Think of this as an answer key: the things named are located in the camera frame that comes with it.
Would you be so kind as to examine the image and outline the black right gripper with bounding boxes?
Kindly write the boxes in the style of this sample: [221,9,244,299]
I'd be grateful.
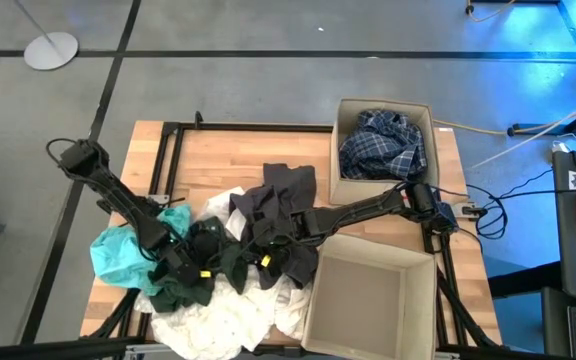
[256,209,322,274]

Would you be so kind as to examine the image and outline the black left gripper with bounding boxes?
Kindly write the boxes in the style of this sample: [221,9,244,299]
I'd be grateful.
[160,243,215,297]

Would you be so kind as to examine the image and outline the dark green garment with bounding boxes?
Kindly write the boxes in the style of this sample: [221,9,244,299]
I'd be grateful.
[147,215,250,314]

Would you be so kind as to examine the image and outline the charcoal dark garment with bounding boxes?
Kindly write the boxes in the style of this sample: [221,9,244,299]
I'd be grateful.
[228,162,319,291]

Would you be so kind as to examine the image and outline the teal shirt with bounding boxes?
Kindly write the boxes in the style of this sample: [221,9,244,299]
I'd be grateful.
[89,203,193,297]

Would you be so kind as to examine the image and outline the navy plaid shirt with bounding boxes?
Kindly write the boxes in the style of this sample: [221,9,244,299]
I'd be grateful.
[338,109,428,182]

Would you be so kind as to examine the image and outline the small white patterned cloth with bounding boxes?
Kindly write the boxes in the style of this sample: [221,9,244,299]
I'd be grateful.
[247,272,315,342]

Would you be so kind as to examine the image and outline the white lace garment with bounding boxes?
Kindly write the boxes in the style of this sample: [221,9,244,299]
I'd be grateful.
[134,279,274,360]

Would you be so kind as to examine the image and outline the beige fabric storage box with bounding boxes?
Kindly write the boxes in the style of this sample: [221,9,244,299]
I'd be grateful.
[328,97,442,207]
[300,233,439,360]

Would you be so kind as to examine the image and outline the black rig crossbar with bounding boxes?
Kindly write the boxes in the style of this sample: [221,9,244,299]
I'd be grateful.
[0,337,576,360]

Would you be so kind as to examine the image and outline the grey round stand base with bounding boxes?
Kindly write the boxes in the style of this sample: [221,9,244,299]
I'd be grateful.
[12,0,79,71]

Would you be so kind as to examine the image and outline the black aluminium table frame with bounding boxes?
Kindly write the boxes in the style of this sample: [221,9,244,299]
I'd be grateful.
[80,110,499,360]

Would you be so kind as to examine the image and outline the yellow floor cable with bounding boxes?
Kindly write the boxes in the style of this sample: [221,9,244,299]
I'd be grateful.
[432,118,510,137]

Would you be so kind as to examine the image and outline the black cable bundle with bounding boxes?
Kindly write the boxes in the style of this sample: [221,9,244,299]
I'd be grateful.
[465,168,576,241]

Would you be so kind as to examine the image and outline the white floor cable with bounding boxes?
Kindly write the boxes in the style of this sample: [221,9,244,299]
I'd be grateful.
[470,87,576,171]

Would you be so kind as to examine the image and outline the black floor stand frame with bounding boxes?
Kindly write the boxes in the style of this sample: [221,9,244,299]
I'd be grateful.
[506,0,576,139]

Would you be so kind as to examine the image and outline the tan floor cable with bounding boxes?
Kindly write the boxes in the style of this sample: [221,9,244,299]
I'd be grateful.
[465,0,518,24]

